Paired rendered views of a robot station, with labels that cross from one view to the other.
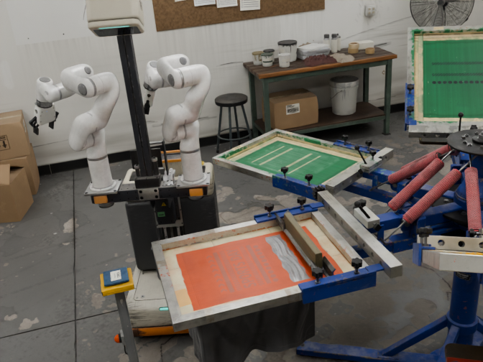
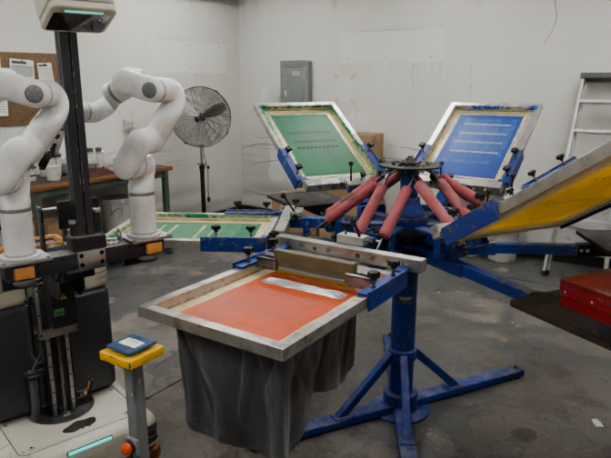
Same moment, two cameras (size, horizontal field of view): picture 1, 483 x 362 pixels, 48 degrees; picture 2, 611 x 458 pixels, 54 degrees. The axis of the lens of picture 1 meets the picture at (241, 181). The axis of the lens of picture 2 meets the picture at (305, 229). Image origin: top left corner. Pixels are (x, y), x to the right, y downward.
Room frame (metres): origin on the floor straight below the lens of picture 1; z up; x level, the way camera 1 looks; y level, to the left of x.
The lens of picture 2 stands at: (0.36, 1.24, 1.70)
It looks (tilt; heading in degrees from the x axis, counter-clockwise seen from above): 14 degrees down; 318
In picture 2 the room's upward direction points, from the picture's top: straight up
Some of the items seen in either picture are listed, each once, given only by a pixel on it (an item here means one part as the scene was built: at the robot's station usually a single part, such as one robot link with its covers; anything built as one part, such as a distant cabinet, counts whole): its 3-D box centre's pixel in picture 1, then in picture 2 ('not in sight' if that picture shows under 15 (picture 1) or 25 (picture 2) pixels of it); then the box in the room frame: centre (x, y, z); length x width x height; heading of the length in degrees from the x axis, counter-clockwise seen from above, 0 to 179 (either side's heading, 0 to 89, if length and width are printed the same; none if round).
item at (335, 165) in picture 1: (315, 151); (225, 213); (2.80, -0.42, 1.05); 1.08 x 0.61 x 0.23; 44
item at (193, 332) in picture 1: (192, 322); (228, 388); (1.82, 0.25, 0.74); 0.45 x 0.03 x 0.43; 14
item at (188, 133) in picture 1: (185, 133); (138, 173); (2.38, 0.24, 1.37); 0.13 x 0.10 x 0.16; 122
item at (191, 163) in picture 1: (192, 163); (141, 214); (2.40, 0.23, 1.21); 0.16 x 0.13 x 0.15; 179
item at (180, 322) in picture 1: (255, 260); (281, 293); (1.89, -0.03, 0.97); 0.79 x 0.58 x 0.04; 104
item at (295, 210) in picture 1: (286, 217); (261, 263); (2.22, -0.19, 0.98); 0.30 x 0.05 x 0.07; 104
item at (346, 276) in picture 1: (337, 284); (383, 288); (1.68, -0.33, 0.98); 0.30 x 0.05 x 0.07; 104
